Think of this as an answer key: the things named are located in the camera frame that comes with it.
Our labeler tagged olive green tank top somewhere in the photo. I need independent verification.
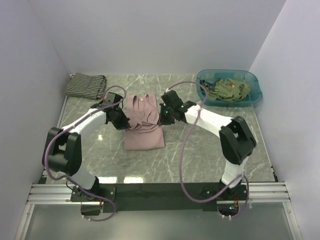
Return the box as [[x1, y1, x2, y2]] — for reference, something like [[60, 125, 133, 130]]
[[199, 78, 252, 103]]

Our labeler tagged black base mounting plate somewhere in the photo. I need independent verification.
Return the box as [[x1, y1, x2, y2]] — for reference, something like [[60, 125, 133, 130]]
[[70, 183, 249, 216]]

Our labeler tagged pink tank top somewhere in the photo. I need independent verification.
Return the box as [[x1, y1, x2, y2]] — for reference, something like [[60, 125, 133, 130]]
[[124, 93, 165, 151]]

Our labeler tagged striped folded tank top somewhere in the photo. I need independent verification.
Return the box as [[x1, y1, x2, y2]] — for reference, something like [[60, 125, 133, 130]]
[[64, 72, 107, 100]]

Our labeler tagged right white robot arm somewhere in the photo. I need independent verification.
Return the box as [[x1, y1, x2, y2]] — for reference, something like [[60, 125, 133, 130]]
[[159, 90, 257, 200]]

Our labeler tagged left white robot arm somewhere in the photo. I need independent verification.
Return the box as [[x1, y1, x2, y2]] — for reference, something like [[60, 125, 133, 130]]
[[42, 92, 130, 201]]

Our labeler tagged teal plastic basket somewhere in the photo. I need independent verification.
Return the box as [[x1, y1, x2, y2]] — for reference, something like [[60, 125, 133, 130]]
[[196, 69, 262, 107]]

